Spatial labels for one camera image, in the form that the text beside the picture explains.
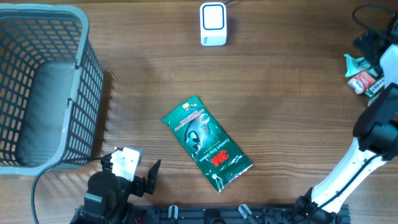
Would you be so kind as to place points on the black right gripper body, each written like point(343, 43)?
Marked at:
point(365, 42)

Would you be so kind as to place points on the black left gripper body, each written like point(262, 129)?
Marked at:
point(137, 188)

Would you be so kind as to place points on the teal white wipes packet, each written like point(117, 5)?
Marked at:
point(356, 65)

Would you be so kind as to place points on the red white small box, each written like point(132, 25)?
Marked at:
point(361, 82)

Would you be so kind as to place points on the green white gum pack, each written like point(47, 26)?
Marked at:
point(375, 87)

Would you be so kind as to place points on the green 3M gloves package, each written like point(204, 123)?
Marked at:
point(214, 152)

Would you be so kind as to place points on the green lid spice jar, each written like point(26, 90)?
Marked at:
point(373, 99)

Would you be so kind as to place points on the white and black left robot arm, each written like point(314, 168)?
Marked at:
point(106, 200)

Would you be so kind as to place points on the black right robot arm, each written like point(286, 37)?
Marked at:
point(374, 140)

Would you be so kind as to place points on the white barcode scanner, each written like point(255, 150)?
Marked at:
point(213, 24)

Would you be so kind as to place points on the grey plastic mesh basket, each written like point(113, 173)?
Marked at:
point(51, 88)

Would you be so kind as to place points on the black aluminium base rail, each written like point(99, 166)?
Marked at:
point(267, 214)

